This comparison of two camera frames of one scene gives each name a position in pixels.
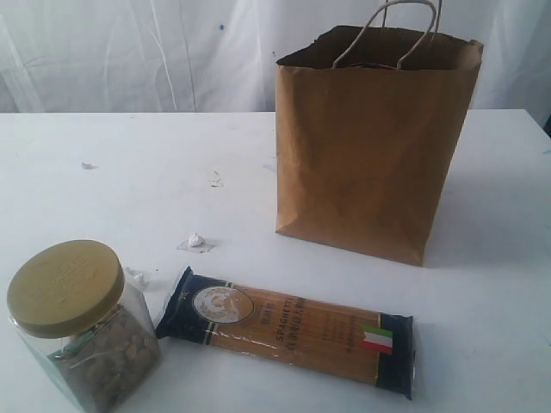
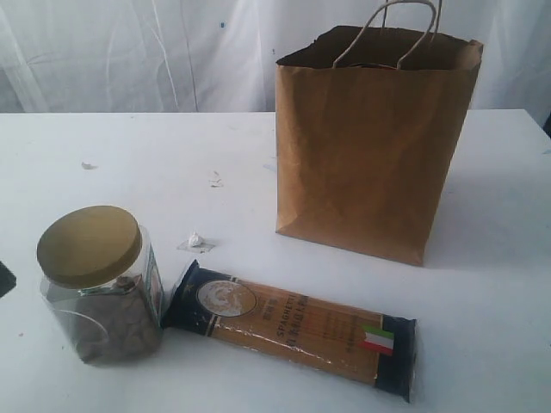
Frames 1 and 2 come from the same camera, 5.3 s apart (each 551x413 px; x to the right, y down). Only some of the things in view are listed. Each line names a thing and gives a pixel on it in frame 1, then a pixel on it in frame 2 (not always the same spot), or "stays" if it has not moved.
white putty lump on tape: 196,243 stays
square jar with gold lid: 85,318 to 101,274
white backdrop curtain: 221,56 stays
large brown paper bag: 368,121 stays
